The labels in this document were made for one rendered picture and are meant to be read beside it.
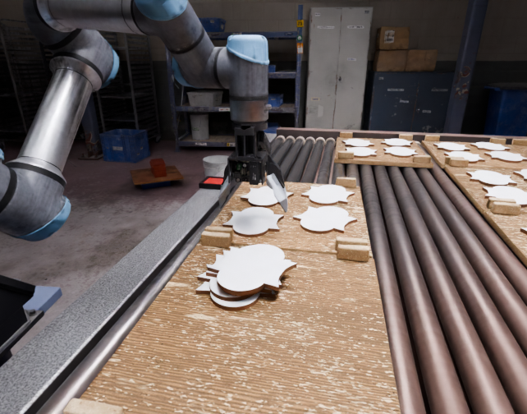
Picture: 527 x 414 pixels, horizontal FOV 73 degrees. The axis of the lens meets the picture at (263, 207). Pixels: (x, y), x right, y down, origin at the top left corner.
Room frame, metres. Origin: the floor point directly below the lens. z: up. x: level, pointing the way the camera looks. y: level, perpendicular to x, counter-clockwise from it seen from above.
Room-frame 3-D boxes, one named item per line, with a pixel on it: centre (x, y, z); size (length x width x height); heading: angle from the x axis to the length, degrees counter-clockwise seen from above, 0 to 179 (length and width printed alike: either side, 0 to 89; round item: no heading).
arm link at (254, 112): (0.71, 0.02, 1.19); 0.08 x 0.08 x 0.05
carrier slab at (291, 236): (0.82, -0.08, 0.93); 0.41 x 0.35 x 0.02; 169
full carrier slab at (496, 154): (1.39, -0.85, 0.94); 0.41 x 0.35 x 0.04; 167
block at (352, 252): (0.58, -0.17, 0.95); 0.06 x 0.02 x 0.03; 79
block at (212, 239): (0.63, 0.10, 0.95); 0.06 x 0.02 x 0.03; 79
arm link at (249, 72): (0.71, 0.03, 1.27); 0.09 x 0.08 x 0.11; 63
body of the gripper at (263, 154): (0.71, 0.03, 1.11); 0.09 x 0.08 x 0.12; 170
